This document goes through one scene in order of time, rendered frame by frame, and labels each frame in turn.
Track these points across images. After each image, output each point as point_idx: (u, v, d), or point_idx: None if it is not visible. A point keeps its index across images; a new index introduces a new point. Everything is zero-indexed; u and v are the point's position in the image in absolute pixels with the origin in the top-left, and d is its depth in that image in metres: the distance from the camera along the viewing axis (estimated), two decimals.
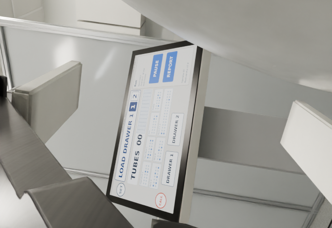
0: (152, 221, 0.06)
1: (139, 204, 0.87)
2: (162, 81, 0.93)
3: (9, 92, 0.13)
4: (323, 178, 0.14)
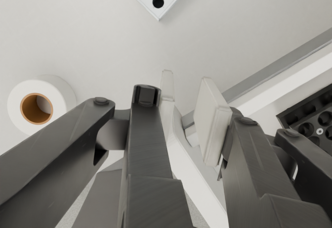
0: (152, 221, 0.06)
1: None
2: None
3: None
4: (202, 138, 0.16)
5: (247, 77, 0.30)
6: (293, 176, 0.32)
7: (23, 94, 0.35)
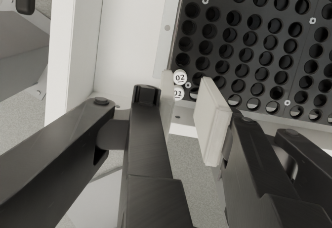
0: (152, 221, 0.06)
1: None
2: None
3: None
4: (202, 138, 0.16)
5: None
6: None
7: None
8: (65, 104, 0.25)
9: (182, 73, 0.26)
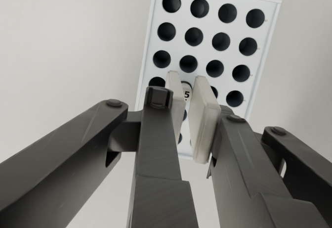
0: (152, 221, 0.06)
1: None
2: None
3: None
4: (193, 136, 0.16)
5: None
6: None
7: None
8: None
9: None
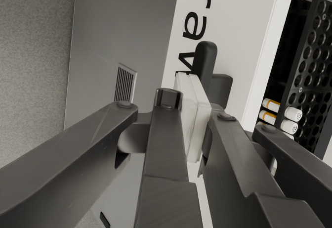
0: (152, 221, 0.06)
1: None
2: None
3: None
4: (184, 135, 0.16)
5: None
6: None
7: None
8: None
9: None
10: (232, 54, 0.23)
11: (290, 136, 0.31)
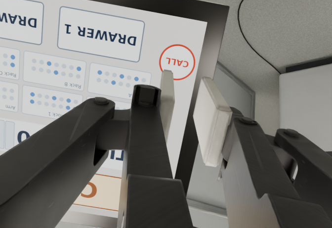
0: (152, 221, 0.06)
1: (185, 131, 0.36)
2: None
3: None
4: (202, 138, 0.16)
5: None
6: None
7: None
8: None
9: None
10: None
11: None
